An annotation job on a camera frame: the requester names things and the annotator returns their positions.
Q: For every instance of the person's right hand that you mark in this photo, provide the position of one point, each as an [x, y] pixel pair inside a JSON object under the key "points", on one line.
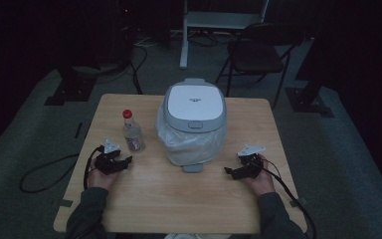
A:
{"points": [[263, 184]]}

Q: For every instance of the person's left hand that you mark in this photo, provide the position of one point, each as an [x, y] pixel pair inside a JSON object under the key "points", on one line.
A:
{"points": [[99, 181]]}

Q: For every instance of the white grey lidded trash can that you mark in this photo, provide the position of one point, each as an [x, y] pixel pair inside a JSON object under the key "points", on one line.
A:
{"points": [[195, 103]]}

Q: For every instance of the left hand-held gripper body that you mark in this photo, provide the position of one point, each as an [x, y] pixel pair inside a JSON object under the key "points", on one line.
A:
{"points": [[107, 162]]}

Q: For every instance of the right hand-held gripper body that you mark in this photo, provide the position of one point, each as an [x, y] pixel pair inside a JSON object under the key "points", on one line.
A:
{"points": [[252, 164]]}

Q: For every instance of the black tape strip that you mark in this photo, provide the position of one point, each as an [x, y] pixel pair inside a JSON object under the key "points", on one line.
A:
{"points": [[78, 130]]}

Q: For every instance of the clear plastic bin liner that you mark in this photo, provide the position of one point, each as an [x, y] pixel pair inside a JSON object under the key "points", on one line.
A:
{"points": [[192, 147]]}

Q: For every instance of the grey tape piece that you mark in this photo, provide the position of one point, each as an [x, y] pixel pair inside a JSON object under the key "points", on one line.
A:
{"points": [[65, 203], [298, 201]]}

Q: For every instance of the black folding chair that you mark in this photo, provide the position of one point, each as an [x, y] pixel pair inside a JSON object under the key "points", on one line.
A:
{"points": [[257, 56]]}

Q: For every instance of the clear plastic bottle red cap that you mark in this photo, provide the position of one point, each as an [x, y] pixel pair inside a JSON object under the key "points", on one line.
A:
{"points": [[133, 134]]}

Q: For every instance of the black stand base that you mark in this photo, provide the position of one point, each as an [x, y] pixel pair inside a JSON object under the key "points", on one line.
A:
{"points": [[306, 101], [71, 89]]}

